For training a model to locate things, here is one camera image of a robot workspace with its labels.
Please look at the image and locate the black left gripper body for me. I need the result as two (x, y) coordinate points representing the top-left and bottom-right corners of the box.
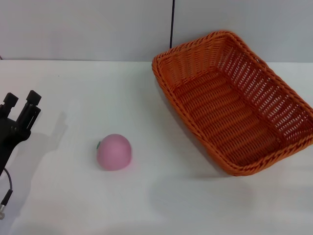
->
(0, 117), (32, 176)

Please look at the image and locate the pink peach toy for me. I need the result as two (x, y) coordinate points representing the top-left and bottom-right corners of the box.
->
(96, 133), (133, 171)

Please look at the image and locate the orange woven wicker basket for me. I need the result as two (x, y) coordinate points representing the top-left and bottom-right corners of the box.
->
(151, 29), (313, 177)

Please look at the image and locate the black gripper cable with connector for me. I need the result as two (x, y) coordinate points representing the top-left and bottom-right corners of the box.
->
(0, 167), (14, 220)

